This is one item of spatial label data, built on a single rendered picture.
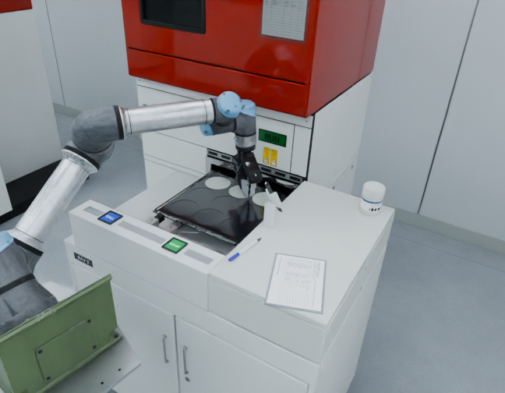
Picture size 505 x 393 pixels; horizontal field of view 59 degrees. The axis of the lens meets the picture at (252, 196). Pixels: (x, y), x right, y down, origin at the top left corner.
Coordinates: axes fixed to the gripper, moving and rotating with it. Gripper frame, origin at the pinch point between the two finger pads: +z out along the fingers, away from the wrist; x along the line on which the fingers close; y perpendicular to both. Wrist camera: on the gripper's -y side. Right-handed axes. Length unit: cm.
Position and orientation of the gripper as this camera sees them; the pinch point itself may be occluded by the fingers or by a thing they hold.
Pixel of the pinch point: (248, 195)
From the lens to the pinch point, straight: 164.8
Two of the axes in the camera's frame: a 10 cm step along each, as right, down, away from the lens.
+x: -9.2, 2.2, -3.4
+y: -4.0, -4.8, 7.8
